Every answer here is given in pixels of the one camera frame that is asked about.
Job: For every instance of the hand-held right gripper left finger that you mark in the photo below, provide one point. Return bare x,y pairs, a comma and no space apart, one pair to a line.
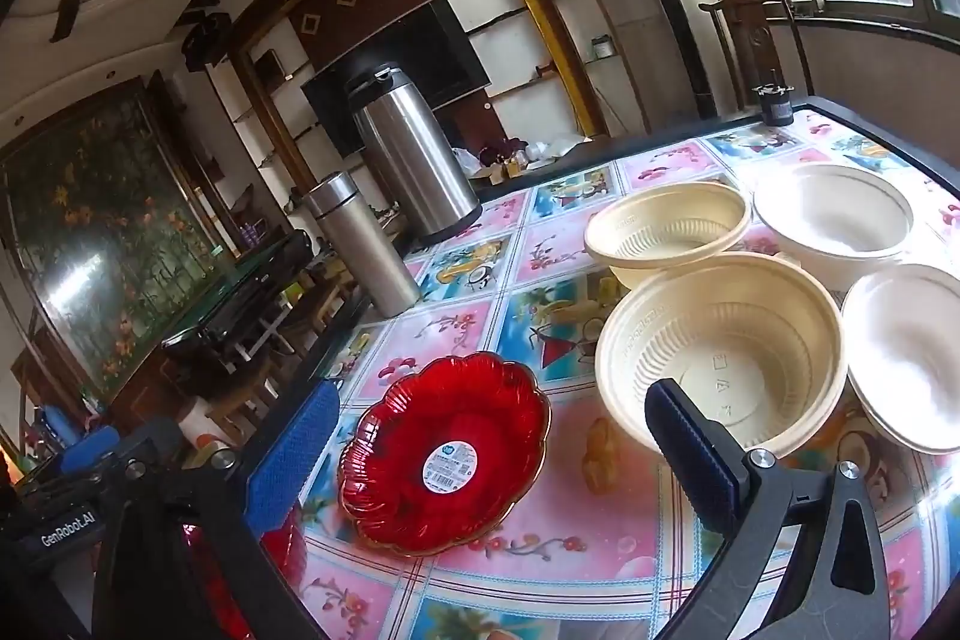
292,460

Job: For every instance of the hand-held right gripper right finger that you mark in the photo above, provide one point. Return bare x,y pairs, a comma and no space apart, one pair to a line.
694,452

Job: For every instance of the red glass plate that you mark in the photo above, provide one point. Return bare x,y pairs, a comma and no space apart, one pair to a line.
281,554
442,452

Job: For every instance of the cream plastic bowl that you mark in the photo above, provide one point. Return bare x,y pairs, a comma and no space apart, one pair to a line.
660,227
720,340

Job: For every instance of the white plastic bowl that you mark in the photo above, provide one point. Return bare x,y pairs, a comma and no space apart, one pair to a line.
911,355
832,220

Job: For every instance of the dark coffee table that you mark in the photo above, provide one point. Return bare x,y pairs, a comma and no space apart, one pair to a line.
240,302

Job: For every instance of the printed fruit tablecloth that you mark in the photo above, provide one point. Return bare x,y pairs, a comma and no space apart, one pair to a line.
450,325

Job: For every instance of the steel vacuum flask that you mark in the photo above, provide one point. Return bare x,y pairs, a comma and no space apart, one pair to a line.
360,242

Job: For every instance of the large steel airpot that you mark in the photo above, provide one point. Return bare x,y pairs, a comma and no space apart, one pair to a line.
412,153

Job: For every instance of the white plastic bag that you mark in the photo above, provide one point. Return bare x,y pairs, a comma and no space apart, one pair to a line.
466,162

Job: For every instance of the small black table gadget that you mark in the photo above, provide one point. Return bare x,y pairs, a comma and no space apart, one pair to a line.
774,106

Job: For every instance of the dark wooden chair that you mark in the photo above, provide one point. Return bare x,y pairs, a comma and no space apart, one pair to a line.
757,48

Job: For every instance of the black flat television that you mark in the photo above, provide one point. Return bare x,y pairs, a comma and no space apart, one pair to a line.
405,63

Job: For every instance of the small glass jar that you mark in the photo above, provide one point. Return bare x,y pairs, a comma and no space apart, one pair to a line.
601,50

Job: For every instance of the large floral wall painting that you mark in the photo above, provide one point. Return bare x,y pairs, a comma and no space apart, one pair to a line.
97,220

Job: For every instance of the black wall speaker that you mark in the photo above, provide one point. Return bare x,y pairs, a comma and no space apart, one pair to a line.
206,40

